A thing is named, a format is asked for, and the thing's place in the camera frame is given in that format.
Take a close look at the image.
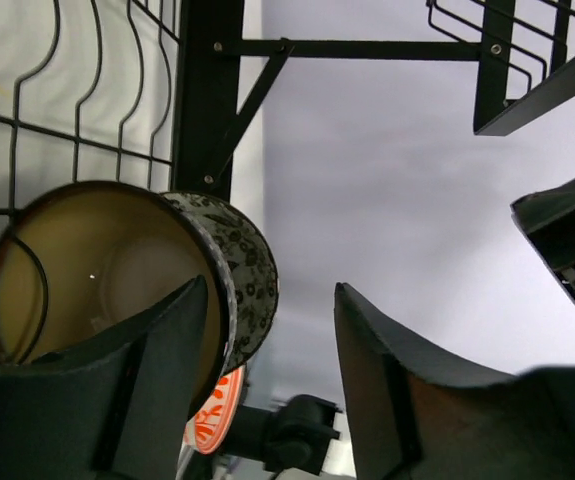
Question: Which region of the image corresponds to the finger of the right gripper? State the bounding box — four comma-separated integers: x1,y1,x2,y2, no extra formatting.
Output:
511,179,575,304

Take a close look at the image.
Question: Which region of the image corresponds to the brown beige bowl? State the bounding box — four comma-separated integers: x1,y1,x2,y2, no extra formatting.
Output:
0,180,237,412

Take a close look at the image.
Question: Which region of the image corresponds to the black wire dish rack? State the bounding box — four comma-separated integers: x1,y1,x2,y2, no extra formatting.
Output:
0,0,575,351

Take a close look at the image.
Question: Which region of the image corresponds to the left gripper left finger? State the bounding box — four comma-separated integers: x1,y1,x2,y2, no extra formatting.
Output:
0,277,207,479

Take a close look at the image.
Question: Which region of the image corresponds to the black white patterned bowl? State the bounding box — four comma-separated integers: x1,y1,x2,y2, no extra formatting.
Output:
163,191,279,373

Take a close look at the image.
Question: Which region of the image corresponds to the orange white patterned bowl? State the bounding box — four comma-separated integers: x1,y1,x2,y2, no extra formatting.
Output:
183,365,246,455

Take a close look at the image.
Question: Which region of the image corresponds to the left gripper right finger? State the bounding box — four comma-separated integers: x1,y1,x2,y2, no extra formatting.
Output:
334,283,575,479

